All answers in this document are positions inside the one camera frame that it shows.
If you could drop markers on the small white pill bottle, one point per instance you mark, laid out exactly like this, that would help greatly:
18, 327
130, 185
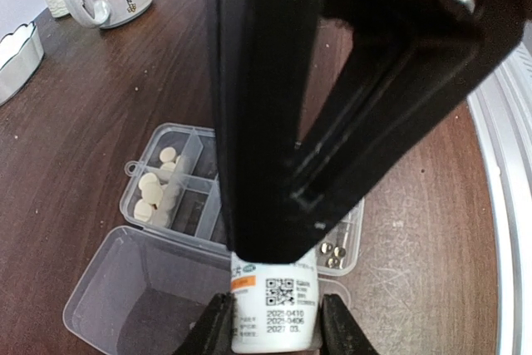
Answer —
275, 305

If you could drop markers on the clear plastic pill organizer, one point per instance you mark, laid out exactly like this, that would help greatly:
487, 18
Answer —
147, 285

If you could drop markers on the small pills in organizer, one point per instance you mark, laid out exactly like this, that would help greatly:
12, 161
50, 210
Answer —
331, 255

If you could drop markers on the front aluminium rail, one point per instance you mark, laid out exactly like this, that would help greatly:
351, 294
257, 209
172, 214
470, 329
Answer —
501, 110

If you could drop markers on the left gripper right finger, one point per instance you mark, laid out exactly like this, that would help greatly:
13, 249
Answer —
340, 333

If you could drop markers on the white scalloped bowl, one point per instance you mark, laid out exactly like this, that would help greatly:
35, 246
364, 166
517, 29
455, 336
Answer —
21, 55

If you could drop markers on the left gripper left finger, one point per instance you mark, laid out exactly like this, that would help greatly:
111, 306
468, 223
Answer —
212, 333

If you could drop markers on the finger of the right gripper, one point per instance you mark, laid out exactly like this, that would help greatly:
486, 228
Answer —
259, 57
412, 62

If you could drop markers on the white pills in organizer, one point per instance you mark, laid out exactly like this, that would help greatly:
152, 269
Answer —
156, 201

